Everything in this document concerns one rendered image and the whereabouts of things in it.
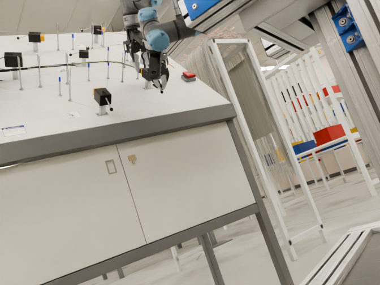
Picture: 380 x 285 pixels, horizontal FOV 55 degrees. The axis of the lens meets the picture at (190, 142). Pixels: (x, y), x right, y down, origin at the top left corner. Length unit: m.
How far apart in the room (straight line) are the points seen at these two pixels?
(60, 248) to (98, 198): 0.21
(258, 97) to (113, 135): 1.44
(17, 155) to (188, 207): 0.66
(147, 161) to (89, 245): 0.38
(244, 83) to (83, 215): 1.72
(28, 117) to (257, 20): 0.93
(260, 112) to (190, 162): 1.18
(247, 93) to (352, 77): 1.85
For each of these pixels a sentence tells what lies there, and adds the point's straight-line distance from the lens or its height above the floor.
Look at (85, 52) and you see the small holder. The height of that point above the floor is 1.33.
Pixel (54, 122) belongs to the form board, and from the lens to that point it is 1.44.
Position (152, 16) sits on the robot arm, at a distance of 1.46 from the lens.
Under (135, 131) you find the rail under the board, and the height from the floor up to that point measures 0.82.
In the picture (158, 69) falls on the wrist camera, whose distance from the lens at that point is 1.51.
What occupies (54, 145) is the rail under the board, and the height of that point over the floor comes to 0.83.
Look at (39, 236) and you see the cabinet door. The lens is 1.33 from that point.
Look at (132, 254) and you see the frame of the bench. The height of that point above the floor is 0.39.
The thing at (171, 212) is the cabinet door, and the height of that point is 0.48.
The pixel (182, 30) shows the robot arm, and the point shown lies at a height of 1.08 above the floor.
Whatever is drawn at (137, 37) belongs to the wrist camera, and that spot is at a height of 1.25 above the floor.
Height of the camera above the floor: 0.47
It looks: 10 degrees up
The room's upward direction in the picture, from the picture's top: 19 degrees counter-clockwise
